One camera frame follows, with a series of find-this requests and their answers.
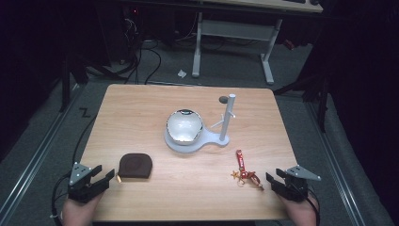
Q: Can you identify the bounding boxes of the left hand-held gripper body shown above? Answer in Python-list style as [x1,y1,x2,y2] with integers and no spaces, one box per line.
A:
[67,162,106,204]

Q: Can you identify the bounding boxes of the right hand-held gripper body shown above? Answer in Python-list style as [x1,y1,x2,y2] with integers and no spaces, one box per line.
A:
[278,165,322,202]

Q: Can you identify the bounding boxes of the brown zip pouch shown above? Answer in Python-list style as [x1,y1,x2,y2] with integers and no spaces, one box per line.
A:
[116,152,154,184]

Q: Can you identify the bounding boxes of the red strap keychain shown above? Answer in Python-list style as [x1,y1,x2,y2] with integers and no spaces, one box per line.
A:
[231,149,265,191]

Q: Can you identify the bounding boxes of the person's left hand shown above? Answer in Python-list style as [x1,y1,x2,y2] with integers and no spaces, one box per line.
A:
[61,193,105,226]

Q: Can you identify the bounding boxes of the person's right hand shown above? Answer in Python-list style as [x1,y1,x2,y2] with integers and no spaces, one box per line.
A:
[279,193,319,226]

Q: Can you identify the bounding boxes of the white stand with pegged pole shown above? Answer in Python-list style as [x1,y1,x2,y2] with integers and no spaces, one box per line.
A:
[163,92,237,154]

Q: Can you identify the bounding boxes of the black metal stand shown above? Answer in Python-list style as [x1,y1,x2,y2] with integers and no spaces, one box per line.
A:
[58,51,90,113]
[273,73,332,134]

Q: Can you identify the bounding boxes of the shiny metal bowl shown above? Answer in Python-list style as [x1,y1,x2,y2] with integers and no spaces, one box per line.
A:
[165,108,204,146]

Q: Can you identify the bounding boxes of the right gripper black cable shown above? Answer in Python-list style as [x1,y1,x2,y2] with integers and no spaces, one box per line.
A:
[290,181,322,226]

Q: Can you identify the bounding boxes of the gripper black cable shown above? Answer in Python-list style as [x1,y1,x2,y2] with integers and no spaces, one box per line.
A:
[50,114,99,221]
[290,181,322,226]

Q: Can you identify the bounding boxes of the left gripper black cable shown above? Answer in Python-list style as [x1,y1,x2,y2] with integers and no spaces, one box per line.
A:
[50,114,99,221]

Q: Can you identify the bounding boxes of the grey metal floor rail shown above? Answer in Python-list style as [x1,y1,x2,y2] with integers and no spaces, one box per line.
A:
[305,101,368,226]
[0,84,85,222]

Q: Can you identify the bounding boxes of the black floor cables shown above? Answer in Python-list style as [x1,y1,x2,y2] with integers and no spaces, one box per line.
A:
[122,17,163,86]

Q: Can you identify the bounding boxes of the white metal frame desk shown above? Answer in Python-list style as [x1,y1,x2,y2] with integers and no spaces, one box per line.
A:
[191,0,325,86]

